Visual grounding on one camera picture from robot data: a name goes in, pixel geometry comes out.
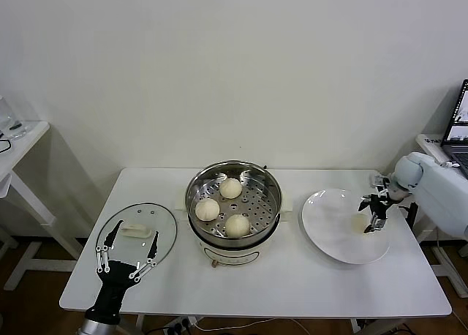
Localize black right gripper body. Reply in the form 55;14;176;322
371;194;394;219

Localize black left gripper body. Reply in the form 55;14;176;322
84;260;138;320

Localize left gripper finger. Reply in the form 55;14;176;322
128;230;160;282
95;220;124;274

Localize white steamed baozi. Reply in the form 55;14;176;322
350;214;370;233
195;198;220;222
224;214;251;238
219;178;242;200

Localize glass lid with white handle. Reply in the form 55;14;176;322
94;202;179;276

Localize stainless steel steamer basket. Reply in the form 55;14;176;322
184;160;284;241

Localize white round plate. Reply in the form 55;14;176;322
301;188;391;266

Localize white power strip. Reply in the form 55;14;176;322
162;315;198;332

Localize white electric cooker pot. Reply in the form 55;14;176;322
174;188;295;268

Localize open laptop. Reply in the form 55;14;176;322
440;79;468;177

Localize white rounded table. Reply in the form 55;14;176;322
58;167;451;335

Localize white side table with glass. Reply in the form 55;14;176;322
0;121;83;292

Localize clear glass container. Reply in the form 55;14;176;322
0;95;29;140

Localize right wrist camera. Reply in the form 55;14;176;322
369;172;391;192

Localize laptop charger cable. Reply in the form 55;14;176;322
398;202;418;228

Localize white floor cable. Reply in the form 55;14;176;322
195;318;312;332

